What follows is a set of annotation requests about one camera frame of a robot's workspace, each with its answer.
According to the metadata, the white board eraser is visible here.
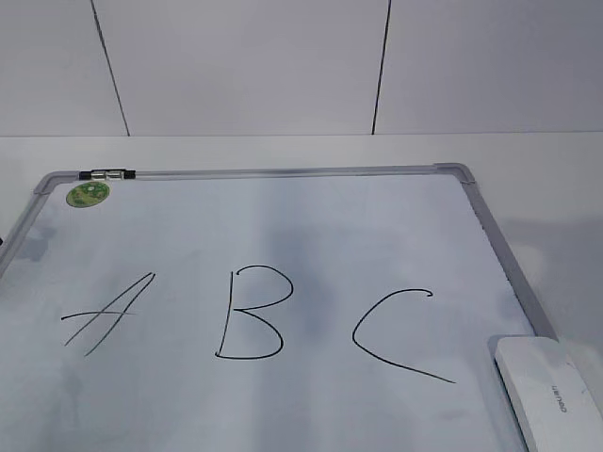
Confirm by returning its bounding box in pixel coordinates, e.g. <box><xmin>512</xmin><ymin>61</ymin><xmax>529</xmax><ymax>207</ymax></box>
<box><xmin>495</xmin><ymin>336</ymin><xmax>602</xmax><ymax>452</ymax></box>

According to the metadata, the white board with grey frame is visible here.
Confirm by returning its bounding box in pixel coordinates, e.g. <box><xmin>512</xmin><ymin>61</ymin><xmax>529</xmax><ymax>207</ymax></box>
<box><xmin>1</xmin><ymin>165</ymin><xmax>562</xmax><ymax>451</ymax></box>

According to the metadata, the round green magnet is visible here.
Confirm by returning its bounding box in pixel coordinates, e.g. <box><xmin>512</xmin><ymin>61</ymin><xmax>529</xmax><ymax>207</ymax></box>
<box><xmin>66</xmin><ymin>182</ymin><xmax>110</xmax><ymax>208</ymax></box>

